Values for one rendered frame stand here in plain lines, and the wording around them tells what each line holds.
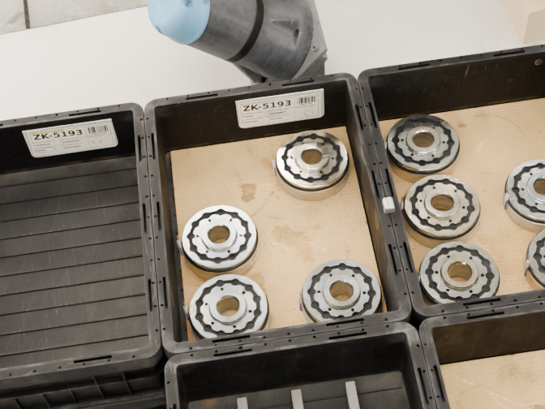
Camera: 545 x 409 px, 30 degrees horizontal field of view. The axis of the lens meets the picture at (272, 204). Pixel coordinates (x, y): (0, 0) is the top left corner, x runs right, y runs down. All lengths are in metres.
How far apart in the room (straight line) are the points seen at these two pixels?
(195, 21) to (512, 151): 0.50
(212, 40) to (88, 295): 0.44
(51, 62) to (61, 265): 0.53
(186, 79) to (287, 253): 0.49
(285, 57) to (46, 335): 0.57
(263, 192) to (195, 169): 0.11
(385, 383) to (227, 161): 0.41
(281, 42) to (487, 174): 0.38
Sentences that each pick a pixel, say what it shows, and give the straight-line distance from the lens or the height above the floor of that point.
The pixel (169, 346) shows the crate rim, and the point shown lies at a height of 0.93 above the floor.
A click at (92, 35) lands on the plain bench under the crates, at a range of 1.88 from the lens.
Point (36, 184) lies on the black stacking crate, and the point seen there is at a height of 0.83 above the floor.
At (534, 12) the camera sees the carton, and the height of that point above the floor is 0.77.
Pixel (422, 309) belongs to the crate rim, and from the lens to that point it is 1.22.
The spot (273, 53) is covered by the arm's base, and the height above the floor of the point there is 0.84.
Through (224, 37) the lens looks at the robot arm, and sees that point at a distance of 1.56.
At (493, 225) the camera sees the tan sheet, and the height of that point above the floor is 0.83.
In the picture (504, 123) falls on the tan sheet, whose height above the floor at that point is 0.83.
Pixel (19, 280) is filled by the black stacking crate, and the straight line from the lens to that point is 1.43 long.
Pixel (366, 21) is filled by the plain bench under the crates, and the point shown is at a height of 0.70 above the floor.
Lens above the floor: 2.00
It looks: 55 degrees down
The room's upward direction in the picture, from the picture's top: 6 degrees counter-clockwise
